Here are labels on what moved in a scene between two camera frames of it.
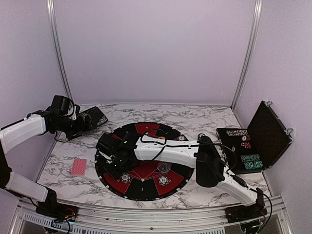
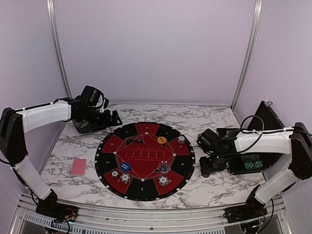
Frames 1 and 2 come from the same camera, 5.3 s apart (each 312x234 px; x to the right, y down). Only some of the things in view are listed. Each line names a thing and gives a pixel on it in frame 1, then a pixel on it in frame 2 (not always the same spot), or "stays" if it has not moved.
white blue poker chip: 163,180 stays
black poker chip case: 258,147 stays
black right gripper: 115,174 -> 204,167
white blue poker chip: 181,138 stays
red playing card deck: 79,167 stays
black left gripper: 80,129 -> 107,122
